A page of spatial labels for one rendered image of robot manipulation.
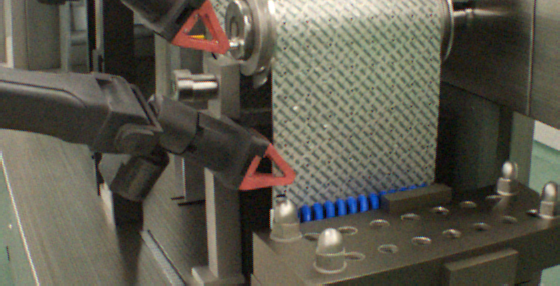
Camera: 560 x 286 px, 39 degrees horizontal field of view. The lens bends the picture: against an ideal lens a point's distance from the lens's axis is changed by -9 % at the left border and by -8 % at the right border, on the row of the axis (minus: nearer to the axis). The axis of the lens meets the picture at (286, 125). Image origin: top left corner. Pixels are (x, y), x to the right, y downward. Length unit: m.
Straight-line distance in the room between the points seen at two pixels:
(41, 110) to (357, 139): 0.42
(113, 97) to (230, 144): 0.16
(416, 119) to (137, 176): 0.37
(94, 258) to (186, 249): 0.14
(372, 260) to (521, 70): 0.34
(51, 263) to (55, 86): 0.45
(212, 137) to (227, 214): 0.19
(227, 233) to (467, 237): 0.33
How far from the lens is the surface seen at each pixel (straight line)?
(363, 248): 0.95
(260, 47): 0.99
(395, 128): 1.09
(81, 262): 1.23
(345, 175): 1.07
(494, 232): 1.01
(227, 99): 1.06
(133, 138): 0.88
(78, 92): 0.86
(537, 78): 1.07
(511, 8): 1.10
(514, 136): 1.40
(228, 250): 1.14
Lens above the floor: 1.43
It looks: 17 degrees down
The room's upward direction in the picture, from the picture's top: straight up
